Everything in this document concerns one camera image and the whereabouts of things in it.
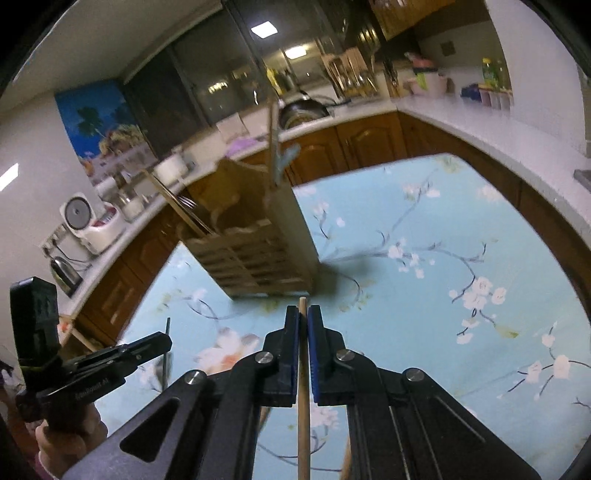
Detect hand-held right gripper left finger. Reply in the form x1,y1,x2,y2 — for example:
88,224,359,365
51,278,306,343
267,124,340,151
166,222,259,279
62,306,300,480

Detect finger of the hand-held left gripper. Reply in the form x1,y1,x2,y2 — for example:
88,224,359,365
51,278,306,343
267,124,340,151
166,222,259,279
69,333,173,370
88,353,140,377

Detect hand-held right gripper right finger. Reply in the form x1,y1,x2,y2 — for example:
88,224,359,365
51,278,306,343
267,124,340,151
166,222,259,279
308,306,541,480

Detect metal chopstick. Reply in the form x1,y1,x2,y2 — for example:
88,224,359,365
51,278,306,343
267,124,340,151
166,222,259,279
161,317,174,388

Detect wooden utensil holder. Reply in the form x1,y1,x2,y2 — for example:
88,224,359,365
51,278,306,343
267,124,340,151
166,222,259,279
178,154,320,298

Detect person's left hand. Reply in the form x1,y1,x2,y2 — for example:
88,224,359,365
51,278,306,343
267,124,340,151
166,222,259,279
34,406,109,480

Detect steel electric kettle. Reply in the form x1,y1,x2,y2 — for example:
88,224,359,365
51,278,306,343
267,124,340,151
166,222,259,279
48,254,84,298

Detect floral light blue tablecloth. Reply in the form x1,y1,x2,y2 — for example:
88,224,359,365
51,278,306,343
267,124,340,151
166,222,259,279
69,152,591,480

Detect white rice cooker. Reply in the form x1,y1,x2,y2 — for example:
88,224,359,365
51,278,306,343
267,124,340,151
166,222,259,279
59,196,127,256

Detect small glass-lid cooker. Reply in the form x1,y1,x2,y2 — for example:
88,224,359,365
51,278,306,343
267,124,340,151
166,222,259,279
113,185,148,222

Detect white pot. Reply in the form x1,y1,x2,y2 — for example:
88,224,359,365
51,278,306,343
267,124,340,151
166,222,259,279
154,152,190,185

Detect wooden base cabinets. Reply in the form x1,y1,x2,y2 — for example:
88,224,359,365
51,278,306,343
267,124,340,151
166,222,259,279
69,111,591,352

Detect hanging dish towel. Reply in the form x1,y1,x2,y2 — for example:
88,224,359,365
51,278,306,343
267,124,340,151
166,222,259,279
216,113,247,141

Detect black wok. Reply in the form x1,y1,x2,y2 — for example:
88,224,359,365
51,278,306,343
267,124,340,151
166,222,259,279
278,90,340,130

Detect dark kitchen window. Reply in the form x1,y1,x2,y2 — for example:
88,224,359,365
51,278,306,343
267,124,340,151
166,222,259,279
122,0,384,160

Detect white kitchen countertop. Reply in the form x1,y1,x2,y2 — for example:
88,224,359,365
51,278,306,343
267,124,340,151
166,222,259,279
58,95,591,324

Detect dark knife block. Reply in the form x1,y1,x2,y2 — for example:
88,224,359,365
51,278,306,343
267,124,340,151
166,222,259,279
383,60,402,100

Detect pink and white containers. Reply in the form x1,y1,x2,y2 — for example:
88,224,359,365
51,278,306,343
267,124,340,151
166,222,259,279
404,52,448,97

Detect row of seasoning jars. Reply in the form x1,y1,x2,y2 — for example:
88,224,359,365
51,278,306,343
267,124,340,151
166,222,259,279
478,85,514,112

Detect green bottle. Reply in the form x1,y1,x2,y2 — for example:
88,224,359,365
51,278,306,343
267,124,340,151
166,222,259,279
481,56,509,90

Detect wall socket strip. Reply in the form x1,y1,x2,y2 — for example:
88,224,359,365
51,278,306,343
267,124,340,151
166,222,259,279
41,226,70,257

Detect palm and fruit wall poster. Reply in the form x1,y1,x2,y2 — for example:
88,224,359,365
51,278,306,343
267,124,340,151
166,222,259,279
54,78,160,185

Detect wooden wall cabinets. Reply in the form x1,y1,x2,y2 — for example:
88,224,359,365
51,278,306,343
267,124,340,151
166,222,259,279
342,0,455,42

